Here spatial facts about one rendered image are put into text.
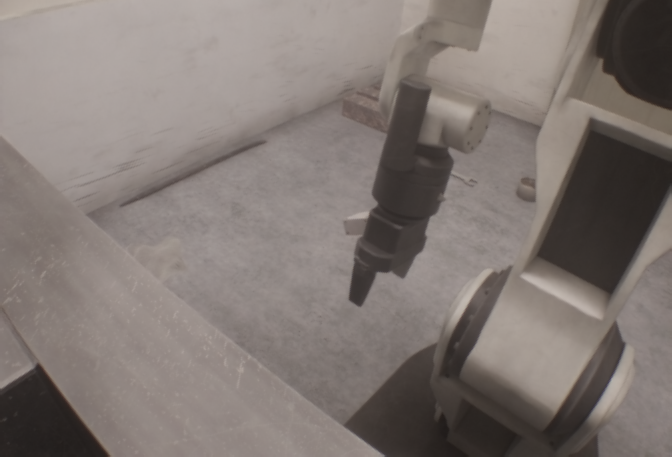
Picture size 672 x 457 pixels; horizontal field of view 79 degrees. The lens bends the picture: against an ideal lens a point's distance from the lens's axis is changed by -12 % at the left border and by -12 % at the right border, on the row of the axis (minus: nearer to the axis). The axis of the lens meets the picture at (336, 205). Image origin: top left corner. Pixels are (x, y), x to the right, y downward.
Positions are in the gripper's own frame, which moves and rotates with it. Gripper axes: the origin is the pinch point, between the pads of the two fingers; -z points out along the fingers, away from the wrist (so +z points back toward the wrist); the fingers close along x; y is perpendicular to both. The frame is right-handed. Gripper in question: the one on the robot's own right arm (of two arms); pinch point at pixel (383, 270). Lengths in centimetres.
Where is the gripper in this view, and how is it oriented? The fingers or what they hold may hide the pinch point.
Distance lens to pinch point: 63.7
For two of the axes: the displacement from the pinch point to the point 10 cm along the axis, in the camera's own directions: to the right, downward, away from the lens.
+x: -6.3, 2.3, -7.4
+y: 7.5, 4.2, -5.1
